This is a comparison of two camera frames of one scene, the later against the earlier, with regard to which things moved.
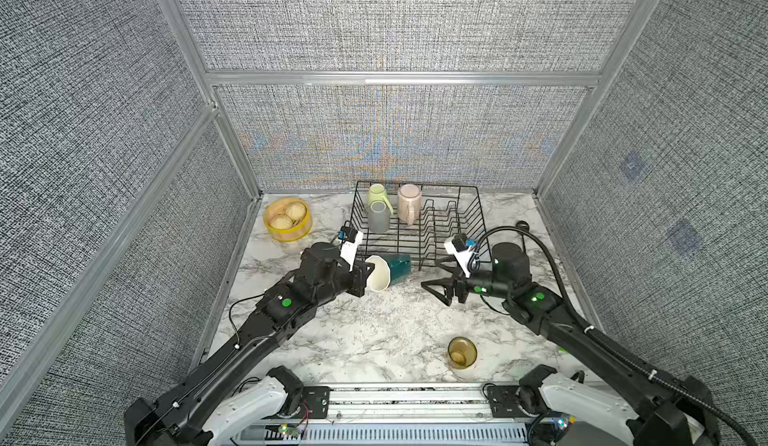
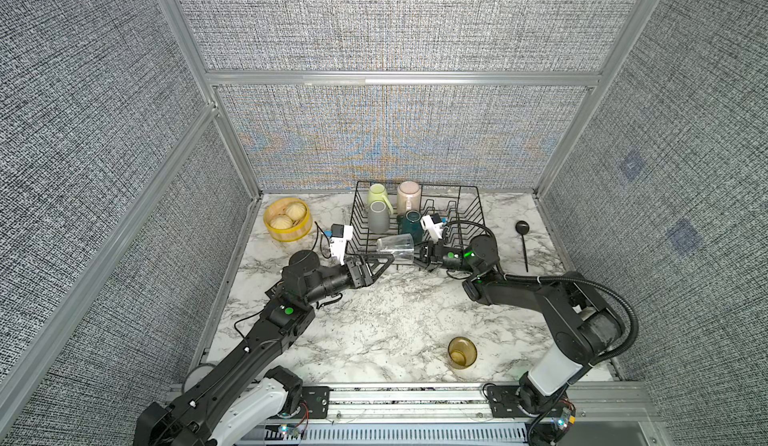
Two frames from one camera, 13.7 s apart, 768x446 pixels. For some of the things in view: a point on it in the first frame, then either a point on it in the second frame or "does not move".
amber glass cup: (462, 352) does not move
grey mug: (379, 216) does not move
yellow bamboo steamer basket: (288, 219) does not move
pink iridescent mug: (409, 203) does not move
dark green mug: (388, 269) to (410, 223)
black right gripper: (462, 284) to (426, 249)
